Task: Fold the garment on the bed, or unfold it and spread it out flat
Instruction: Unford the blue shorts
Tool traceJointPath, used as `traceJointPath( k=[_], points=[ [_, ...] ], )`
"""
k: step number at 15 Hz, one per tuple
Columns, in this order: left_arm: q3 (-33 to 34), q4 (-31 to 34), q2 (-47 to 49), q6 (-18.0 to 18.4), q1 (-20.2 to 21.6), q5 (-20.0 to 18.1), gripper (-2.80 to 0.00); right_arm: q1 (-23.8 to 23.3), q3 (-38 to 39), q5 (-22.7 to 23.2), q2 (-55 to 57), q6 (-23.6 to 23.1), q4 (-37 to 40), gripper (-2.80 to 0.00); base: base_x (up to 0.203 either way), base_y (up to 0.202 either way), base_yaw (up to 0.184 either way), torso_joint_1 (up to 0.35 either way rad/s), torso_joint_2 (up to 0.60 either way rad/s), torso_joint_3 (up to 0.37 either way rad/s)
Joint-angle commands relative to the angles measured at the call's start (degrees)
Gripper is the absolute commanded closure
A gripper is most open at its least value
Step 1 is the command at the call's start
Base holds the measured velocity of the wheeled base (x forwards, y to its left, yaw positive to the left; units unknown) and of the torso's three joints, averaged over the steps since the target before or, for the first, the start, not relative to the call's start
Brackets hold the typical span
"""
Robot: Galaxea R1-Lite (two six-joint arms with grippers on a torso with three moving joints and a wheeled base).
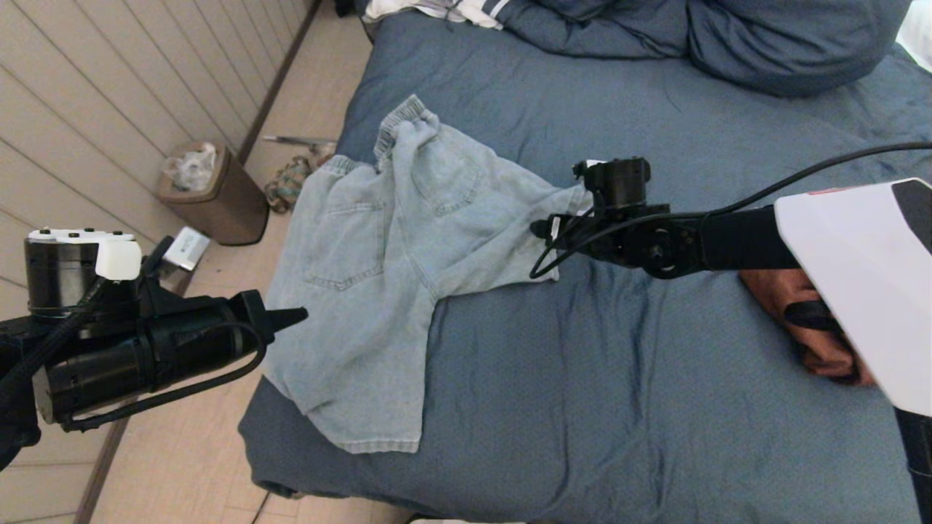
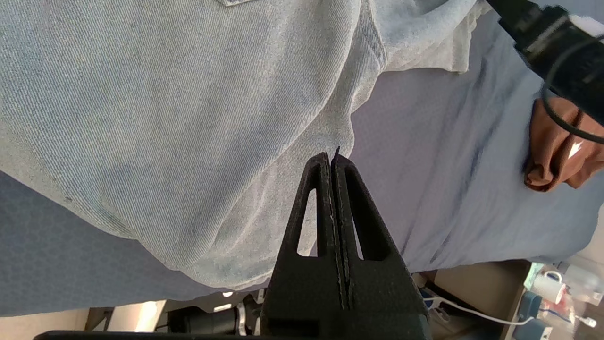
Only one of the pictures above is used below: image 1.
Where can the rust brown shorts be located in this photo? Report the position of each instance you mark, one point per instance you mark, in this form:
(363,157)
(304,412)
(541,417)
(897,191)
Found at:
(768,290)

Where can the clear plastic bin liner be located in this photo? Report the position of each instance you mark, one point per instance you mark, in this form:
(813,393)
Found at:
(193,169)

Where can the brown metal trash bin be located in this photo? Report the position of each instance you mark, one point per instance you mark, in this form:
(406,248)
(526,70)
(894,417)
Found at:
(233,207)

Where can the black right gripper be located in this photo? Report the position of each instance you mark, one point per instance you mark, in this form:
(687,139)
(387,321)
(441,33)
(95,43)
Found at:
(597,236)

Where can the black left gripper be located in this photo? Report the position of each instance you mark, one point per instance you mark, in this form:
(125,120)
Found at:
(160,356)

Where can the blue bed cover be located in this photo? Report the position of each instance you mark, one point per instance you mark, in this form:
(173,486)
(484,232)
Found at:
(582,400)

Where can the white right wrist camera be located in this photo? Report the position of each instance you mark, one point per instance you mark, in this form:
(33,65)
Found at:
(593,162)

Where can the light blue denim shorts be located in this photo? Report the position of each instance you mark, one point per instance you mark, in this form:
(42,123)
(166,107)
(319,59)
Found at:
(364,291)

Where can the small black object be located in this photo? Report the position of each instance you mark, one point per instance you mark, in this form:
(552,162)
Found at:
(344,7)

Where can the crumpled blue blanket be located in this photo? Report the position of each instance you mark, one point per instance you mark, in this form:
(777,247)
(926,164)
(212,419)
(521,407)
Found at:
(597,30)

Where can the white striped garment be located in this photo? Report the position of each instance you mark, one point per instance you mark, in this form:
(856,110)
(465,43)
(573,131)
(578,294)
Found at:
(437,9)

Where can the silver metal object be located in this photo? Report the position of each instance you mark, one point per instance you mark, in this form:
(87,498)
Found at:
(291,140)

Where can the white pillow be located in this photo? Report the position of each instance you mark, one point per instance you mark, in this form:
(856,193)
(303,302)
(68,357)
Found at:
(917,36)

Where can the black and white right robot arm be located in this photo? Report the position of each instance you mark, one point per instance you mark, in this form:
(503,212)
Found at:
(852,276)

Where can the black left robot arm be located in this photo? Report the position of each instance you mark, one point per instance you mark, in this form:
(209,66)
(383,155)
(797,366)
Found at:
(65,276)

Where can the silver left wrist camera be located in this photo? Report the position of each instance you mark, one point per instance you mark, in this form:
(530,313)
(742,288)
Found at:
(186,249)

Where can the multicoloured cloth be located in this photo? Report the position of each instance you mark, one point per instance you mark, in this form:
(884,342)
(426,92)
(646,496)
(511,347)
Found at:
(287,185)

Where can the blue pillow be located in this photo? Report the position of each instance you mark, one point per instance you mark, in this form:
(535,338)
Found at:
(790,42)

